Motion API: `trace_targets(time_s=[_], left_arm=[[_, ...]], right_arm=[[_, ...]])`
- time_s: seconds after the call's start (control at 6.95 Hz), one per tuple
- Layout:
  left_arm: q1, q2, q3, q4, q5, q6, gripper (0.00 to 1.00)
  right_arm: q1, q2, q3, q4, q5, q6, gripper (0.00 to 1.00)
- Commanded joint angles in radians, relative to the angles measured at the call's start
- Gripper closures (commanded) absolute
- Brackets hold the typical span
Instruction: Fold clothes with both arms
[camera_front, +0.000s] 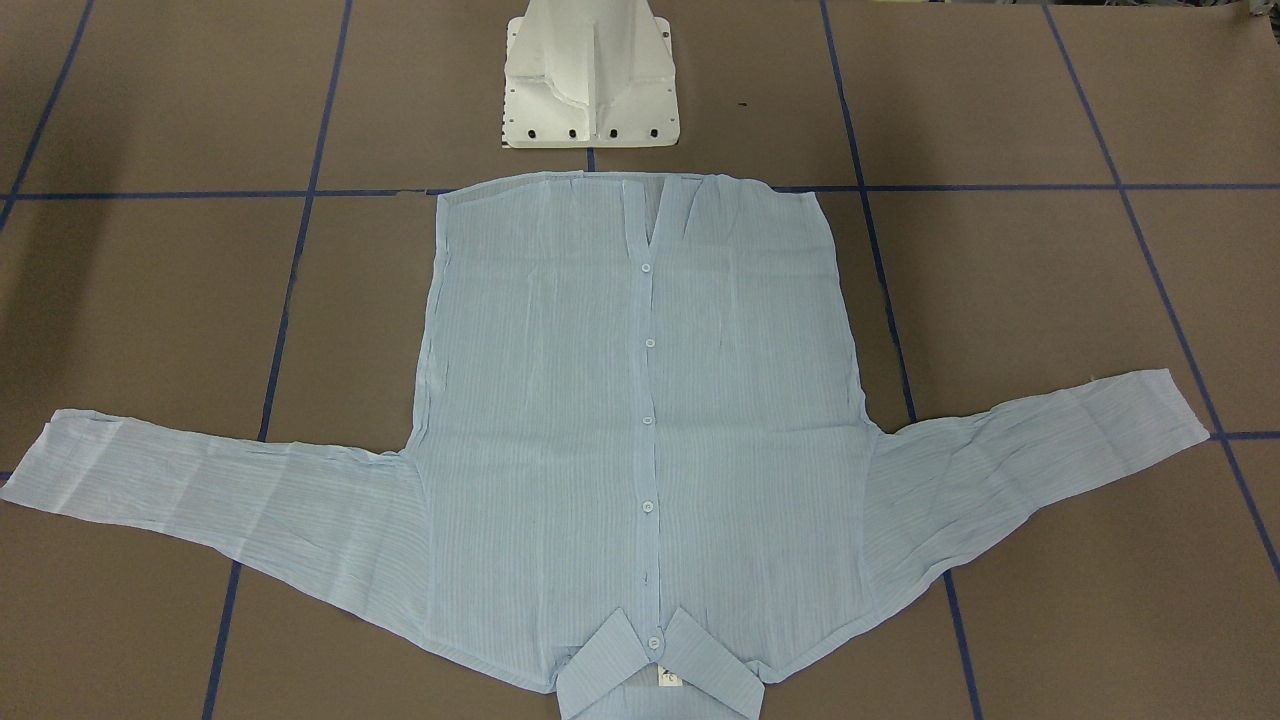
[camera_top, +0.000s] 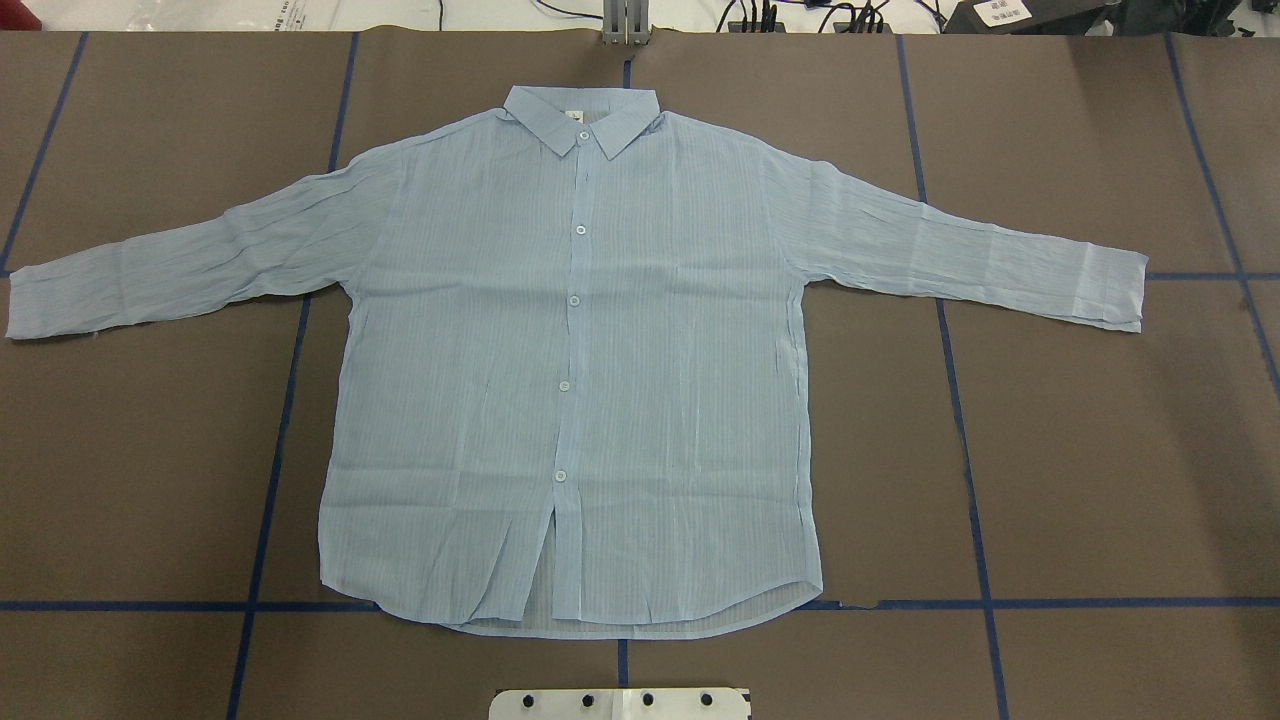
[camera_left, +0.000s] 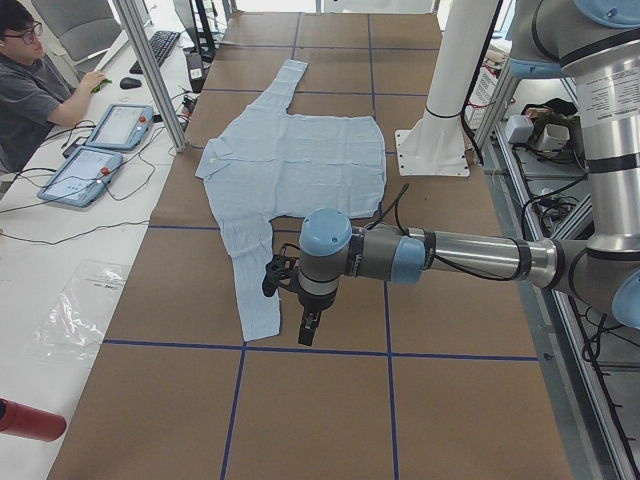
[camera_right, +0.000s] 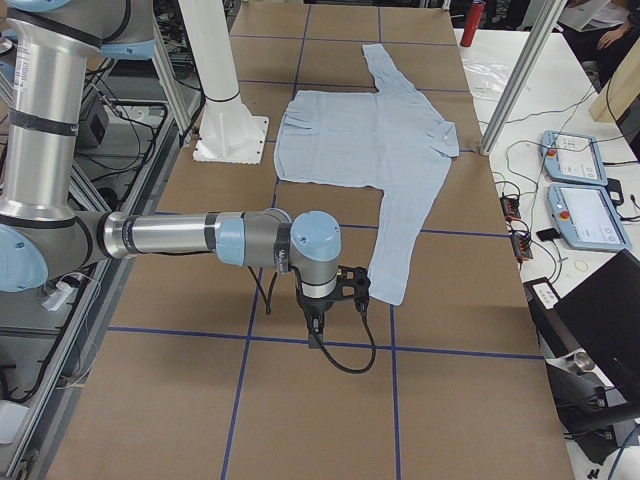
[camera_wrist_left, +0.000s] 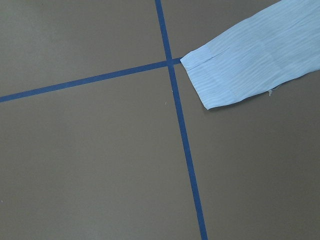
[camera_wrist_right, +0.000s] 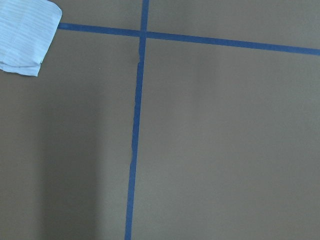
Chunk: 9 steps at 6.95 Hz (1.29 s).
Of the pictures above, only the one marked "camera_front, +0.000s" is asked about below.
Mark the light blue button shirt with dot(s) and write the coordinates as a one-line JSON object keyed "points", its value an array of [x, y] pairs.
{"points": [[641, 473]]}

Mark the brown paper table cover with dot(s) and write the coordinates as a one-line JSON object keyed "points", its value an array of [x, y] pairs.
{"points": [[217, 216]]}

